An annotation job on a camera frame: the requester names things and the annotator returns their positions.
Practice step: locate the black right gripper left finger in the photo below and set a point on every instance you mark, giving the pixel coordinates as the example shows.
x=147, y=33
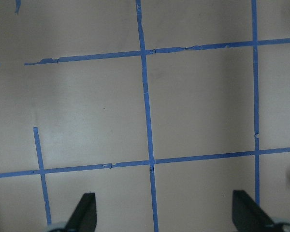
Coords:
x=84, y=217

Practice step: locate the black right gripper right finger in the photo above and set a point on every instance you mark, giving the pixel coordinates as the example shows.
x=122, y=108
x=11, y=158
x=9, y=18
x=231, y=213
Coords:
x=247, y=216

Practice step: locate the brown paper table cover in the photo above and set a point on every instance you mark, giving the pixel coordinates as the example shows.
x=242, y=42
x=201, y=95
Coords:
x=162, y=108

